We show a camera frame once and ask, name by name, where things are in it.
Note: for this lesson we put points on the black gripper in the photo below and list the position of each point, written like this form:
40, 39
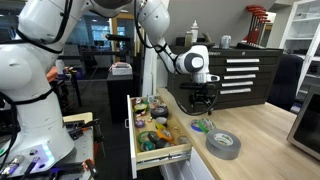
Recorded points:
199, 92

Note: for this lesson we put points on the green masking tape roll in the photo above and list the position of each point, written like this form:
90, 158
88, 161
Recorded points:
201, 126

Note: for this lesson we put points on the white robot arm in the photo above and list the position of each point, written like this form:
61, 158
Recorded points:
33, 83

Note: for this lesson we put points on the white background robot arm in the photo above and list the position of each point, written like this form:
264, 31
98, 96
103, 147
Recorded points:
60, 66

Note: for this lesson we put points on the blue masking tape roll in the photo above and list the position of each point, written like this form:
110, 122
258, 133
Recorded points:
194, 126

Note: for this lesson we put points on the white tape roll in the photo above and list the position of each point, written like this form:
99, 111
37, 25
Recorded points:
161, 120

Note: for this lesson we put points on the clear tape roll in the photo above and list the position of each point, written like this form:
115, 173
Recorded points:
179, 140

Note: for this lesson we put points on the orange tape roll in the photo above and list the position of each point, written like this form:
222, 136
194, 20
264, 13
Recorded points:
165, 135

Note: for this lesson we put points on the small black tape roll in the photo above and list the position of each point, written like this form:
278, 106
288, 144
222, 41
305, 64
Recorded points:
161, 144

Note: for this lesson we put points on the dark gray tape roll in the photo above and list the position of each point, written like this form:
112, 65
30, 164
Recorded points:
154, 136

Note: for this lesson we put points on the purple tape roll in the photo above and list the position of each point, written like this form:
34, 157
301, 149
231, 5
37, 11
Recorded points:
139, 123

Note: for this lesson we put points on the white drawer cabinet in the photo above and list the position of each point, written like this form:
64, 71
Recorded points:
186, 168

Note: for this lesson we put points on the wooden drawer with white front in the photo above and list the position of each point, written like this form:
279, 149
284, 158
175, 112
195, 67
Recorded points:
156, 156

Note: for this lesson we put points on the teal tape roll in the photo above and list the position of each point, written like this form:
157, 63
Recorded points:
146, 147

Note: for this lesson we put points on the black metal tool chest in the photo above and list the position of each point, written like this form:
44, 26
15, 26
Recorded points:
253, 100

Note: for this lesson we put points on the black tool on chest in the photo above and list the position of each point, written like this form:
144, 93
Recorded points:
204, 41

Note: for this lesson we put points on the black container on chest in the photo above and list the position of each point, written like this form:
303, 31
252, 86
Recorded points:
180, 41

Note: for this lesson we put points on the gray bottle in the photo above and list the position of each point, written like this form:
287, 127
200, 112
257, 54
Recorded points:
188, 39

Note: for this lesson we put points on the silver metal can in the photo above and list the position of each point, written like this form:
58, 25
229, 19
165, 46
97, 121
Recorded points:
225, 42

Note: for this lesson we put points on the white squeeze bottle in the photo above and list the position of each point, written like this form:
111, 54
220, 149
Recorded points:
194, 31

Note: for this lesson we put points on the pink and white box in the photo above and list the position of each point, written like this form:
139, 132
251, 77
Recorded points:
121, 69

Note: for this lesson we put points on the black office chair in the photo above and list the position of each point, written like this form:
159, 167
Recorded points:
285, 83

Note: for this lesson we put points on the white glass door cabinet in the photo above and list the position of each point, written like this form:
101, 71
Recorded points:
300, 30

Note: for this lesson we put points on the black clamp tool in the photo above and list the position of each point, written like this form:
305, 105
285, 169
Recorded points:
80, 128

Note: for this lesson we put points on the orange object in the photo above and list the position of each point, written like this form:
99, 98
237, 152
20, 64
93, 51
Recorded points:
51, 74

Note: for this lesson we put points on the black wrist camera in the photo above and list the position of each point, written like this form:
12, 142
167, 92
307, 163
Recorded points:
186, 85

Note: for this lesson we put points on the gray duct tape roll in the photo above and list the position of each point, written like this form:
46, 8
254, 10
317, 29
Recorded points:
216, 150

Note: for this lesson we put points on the black pedestal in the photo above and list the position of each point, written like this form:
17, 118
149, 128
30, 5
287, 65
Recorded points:
120, 100

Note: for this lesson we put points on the black background camera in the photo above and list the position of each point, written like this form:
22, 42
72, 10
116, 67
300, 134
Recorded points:
118, 37

